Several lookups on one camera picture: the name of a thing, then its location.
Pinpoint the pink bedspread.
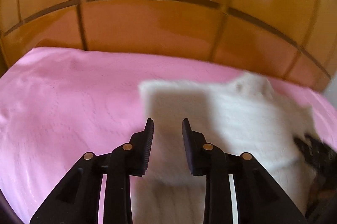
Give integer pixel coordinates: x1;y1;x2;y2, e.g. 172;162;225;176
1;47;336;223

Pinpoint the white knitted sweater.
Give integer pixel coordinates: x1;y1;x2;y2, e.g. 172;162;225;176
131;73;317;223

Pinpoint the wooden panelled wardrobe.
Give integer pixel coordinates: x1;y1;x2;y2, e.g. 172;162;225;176
1;0;336;91

